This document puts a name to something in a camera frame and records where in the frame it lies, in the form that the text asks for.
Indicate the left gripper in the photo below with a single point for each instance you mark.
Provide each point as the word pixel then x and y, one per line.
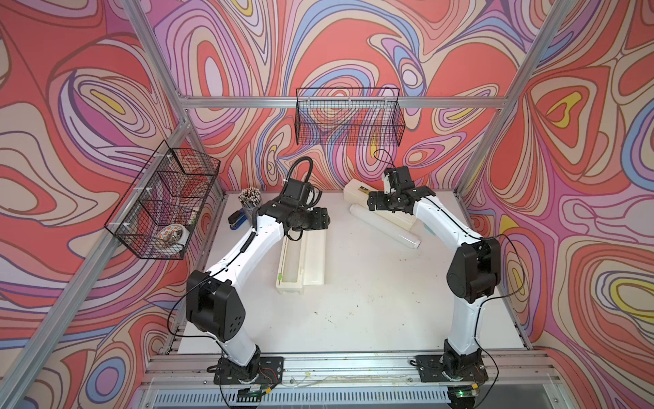
pixel 320 221

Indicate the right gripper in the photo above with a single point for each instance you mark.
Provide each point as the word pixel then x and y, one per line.
pixel 379 203

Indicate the white wrap dispenser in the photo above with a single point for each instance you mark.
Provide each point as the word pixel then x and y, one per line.
pixel 357 192
pixel 302 263

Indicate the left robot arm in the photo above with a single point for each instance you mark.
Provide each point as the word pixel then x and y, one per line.
pixel 213 302

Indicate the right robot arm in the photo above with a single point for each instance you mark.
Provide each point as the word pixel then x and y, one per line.
pixel 474 272

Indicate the pencil cup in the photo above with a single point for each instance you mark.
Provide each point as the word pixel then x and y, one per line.
pixel 251 200

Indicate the blue stapler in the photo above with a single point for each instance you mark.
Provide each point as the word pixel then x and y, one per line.
pixel 237 219

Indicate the tape roll in basket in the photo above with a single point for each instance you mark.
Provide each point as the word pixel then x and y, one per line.
pixel 171 239

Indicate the back wire basket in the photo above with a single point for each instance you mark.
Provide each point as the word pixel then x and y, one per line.
pixel 349 116

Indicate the wire basket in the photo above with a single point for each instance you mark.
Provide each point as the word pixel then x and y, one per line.
pixel 349 116
pixel 171 188

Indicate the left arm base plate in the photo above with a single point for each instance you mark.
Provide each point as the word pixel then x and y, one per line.
pixel 266 370

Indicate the left wire basket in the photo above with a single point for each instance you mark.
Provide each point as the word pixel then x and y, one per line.
pixel 171 188

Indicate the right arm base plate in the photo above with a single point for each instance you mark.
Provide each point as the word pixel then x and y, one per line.
pixel 450 367

